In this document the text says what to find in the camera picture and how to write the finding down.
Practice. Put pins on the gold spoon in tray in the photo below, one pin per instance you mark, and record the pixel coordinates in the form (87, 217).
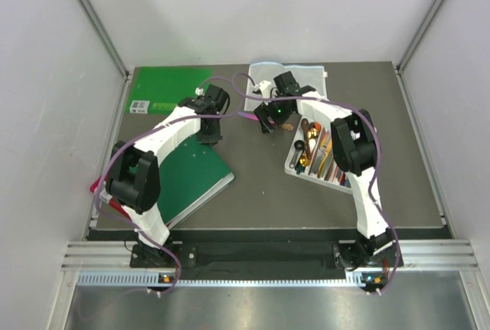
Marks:
(313, 133)

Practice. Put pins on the dark green ring binder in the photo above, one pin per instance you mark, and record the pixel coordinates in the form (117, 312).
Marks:
(190, 176)

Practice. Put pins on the black measuring spoon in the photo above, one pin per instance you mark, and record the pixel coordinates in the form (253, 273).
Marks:
(299, 147)

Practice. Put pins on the brown wooden spoon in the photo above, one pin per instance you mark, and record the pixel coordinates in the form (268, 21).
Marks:
(305, 127)

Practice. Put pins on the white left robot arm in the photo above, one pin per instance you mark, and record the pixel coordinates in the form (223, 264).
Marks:
(134, 178)

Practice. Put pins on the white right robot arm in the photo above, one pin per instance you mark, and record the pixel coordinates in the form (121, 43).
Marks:
(375, 233)

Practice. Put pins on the aluminium frame rail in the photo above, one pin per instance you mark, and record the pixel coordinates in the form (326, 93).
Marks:
(101, 32)

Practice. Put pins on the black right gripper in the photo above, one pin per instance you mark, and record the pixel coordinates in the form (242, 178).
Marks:
(265, 110)

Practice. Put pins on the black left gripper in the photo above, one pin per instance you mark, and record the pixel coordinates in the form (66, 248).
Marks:
(211, 138)

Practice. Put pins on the white cutlery tray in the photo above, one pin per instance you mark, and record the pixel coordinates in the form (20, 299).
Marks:
(336, 148)

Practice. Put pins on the black mounting base plate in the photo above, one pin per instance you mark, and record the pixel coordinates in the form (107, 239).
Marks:
(233, 256)

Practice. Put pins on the magenta folder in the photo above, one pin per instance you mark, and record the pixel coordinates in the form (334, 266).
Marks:
(107, 198)

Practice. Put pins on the teal handled gold spoon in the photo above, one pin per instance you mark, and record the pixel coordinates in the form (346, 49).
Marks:
(302, 164)

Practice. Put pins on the light green plastic folder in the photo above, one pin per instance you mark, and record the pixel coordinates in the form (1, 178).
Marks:
(158, 90)

